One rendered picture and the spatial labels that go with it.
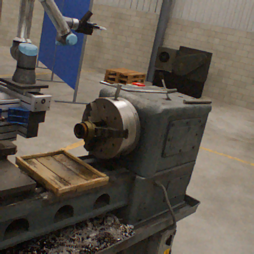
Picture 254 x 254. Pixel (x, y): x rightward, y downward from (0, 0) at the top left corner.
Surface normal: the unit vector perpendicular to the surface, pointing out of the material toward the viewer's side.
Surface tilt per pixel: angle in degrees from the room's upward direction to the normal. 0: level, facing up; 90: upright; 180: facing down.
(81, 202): 88
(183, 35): 90
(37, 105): 90
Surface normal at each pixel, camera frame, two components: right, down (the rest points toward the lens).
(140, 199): 0.72, 0.33
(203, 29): -0.43, 0.16
